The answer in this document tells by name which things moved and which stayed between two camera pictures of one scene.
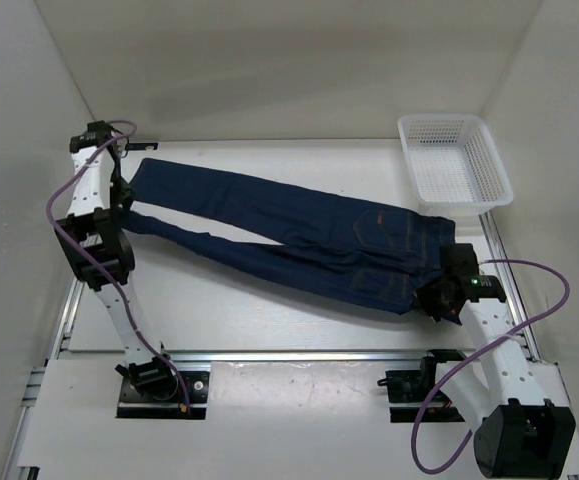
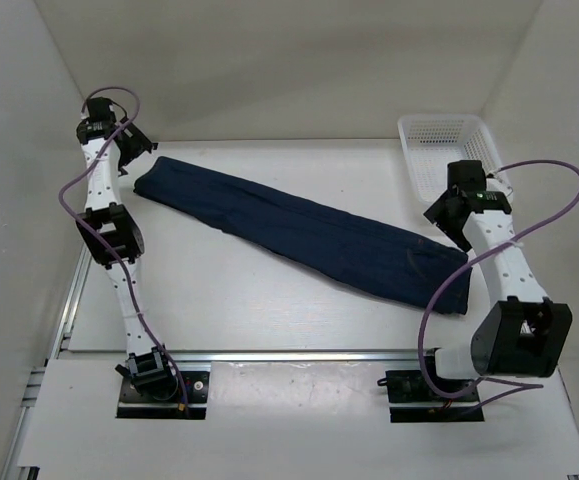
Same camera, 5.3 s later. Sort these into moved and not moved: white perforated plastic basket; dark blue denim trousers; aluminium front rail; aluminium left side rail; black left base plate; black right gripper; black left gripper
Moved: dark blue denim trousers; black left gripper; black right gripper
Not moved: aluminium front rail; black left base plate; white perforated plastic basket; aluminium left side rail
